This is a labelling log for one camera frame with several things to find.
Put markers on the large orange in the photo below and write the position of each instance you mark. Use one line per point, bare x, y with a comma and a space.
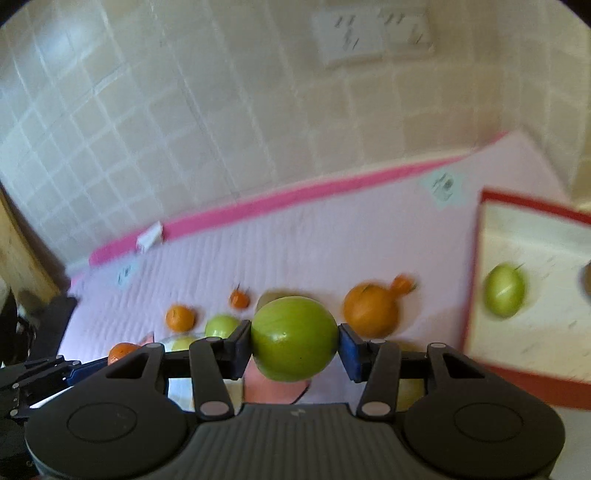
371, 310

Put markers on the wooden board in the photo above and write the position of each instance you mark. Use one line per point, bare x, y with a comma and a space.
20, 268

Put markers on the small orange tomato with stem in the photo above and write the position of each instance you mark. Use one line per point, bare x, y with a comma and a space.
403, 285

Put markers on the small cherry tomato with stem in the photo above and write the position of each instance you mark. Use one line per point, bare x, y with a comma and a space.
239, 298

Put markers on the pink quilted mat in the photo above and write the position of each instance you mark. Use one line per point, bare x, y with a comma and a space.
319, 240

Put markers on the large green apple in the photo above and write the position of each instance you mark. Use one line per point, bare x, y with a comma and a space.
293, 339

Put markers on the red rimmed white box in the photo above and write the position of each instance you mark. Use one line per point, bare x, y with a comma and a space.
545, 347

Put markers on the white wall socket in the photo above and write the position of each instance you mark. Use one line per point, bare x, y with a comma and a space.
356, 33

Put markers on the small green apple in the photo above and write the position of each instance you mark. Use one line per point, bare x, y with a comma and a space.
505, 289

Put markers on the small orange mandarin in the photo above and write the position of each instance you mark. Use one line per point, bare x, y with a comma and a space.
180, 318

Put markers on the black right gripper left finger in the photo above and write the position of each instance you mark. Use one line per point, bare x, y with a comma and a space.
213, 360

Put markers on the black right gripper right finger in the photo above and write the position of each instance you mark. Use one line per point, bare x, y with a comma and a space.
378, 366

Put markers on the green apple on mat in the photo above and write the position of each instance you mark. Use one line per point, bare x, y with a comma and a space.
221, 326

